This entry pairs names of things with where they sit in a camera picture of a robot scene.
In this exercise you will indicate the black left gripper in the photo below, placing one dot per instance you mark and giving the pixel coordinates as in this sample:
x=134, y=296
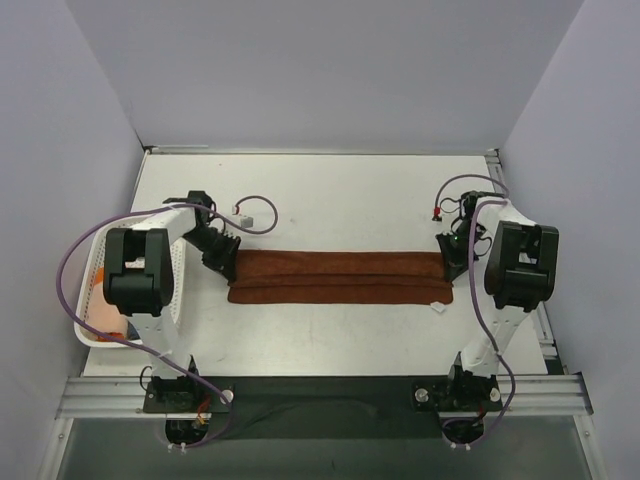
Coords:
x=226, y=255

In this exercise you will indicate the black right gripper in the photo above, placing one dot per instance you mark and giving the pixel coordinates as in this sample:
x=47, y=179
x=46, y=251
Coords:
x=451, y=256

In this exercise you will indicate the brown towel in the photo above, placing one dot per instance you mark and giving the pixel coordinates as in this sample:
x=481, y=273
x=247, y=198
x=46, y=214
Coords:
x=354, y=278

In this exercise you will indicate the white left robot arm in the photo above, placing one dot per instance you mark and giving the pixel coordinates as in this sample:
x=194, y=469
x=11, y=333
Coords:
x=169, y=358

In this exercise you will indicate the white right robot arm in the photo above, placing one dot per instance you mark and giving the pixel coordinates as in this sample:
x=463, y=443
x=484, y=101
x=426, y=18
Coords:
x=511, y=262

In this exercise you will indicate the white plastic basket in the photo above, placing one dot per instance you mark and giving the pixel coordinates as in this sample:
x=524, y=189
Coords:
x=140, y=275

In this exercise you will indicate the blue towel in basket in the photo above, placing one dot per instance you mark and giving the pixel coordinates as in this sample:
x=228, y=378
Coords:
x=131, y=333

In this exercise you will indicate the orange towel in basket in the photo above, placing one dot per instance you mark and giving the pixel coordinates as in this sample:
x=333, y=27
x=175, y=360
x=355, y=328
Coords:
x=101, y=315

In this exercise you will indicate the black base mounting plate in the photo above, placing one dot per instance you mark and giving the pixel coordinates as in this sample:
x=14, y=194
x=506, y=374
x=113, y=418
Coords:
x=331, y=408

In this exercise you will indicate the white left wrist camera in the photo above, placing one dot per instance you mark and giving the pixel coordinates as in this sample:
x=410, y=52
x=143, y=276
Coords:
x=241, y=220

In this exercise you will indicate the aluminium back frame rail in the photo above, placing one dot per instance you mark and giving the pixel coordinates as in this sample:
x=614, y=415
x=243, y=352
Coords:
x=208, y=150

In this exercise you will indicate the aluminium frame rail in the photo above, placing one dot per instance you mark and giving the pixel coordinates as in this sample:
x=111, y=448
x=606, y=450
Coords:
x=208, y=150
x=123, y=397

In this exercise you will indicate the aluminium front frame rail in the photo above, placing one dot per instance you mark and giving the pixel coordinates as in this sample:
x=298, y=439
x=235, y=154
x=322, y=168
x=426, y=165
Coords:
x=123, y=397

